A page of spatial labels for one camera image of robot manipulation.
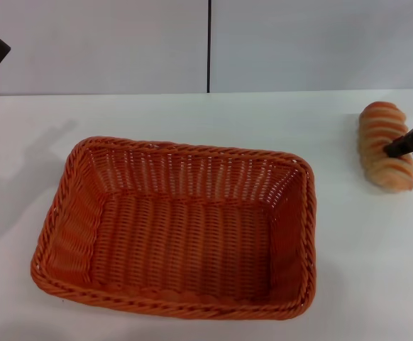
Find striped toy bread loaf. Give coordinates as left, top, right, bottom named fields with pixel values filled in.
left=356, top=101, right=413, bottom=195

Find orange woven plastic basket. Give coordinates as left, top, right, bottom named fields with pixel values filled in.
left=30, top=136, right=317, bottom=320

